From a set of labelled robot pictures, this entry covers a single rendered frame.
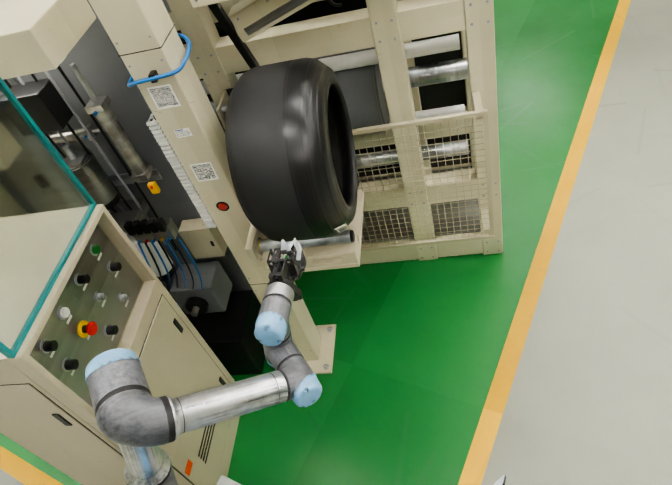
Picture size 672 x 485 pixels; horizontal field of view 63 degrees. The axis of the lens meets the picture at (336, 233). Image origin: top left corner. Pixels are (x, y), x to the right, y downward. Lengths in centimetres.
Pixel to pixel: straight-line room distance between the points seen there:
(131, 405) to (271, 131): 80
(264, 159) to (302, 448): 140
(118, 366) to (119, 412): 11
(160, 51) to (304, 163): 49
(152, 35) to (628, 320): 220
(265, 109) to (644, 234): 208
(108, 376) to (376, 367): 157
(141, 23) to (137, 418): 99
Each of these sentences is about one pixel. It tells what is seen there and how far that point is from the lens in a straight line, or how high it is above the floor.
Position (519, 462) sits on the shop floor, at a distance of 241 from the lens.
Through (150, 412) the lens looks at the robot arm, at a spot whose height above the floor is 131.
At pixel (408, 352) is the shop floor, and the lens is 265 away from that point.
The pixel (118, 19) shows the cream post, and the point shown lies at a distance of 164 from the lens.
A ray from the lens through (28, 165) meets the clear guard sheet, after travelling 171.
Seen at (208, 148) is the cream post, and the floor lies 131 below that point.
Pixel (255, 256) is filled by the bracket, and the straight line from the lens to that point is 195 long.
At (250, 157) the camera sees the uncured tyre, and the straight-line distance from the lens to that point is 159.
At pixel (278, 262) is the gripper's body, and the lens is 145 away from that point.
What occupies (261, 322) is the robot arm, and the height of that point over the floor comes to 123.
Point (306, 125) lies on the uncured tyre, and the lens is 156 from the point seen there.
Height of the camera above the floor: 225
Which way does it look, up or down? 44 degrees down
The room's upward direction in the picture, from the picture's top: 19 degrees counter-clockwise
